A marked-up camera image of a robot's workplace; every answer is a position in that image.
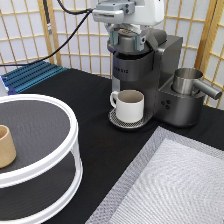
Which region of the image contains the steel milk frother jug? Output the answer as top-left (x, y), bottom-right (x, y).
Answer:
top-left (172, 68), bottom-right (222, 100)

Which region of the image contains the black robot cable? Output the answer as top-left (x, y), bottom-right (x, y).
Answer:
top-left (0, 0), bottom-right (96, 68)

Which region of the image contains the white two-tier round shelf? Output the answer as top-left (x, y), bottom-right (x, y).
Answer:
top-left (0, 94), bottom-right (83, 224)

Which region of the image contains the grey woven placemat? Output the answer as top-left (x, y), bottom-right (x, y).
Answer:
top-left (85, 127), bottom-right (224, 224)

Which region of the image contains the wooden shoji screen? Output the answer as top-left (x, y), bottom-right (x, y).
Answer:
top-left (0, 0), bottom-right (224, 110)

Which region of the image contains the grey coffee machine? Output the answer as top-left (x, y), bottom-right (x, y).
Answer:
top-left (107, 29), bottom-right (204, 130)

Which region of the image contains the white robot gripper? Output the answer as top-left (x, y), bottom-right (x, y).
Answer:
top-left (92, 0), bottom-right (164, 51)

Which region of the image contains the white ceramic mug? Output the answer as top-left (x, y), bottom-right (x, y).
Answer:
top-left (110, 90), bottom-right (144, 123)

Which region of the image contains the tan wooden cup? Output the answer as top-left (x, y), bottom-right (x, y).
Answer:
top-left (0, 125), bottom-right (16, 168)

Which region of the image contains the blue ribbed tray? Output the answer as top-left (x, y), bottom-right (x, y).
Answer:
top-left (2, 61), bottom-right (66, 94)

